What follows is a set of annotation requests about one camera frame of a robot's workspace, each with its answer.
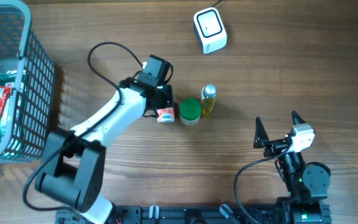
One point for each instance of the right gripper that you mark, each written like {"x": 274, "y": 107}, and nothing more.
{"x": 260, "y": 141}

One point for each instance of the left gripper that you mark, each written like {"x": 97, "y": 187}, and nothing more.
{"x": 168, "y": 101}

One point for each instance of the red tissue pack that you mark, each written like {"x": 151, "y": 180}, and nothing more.
{"x": 166, "y": 115}

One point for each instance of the green lid jar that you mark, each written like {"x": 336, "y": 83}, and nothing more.
{"x": 190, "y": 111}

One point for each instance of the yellow oil bottle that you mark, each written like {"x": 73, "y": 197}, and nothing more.
{"x": 208, "y": 98}

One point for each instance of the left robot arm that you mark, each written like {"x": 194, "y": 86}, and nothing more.
{"x": 72, "y": 166}

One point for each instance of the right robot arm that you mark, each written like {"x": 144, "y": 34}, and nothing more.
{"x": 307, "y": 183}

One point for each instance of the white barcode scanner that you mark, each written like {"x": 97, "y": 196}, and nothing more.
{"x": 210, "y": 30}

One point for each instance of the grey plastic mesh basket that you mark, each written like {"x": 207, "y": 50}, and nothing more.
{"x": 30, "y": 100}

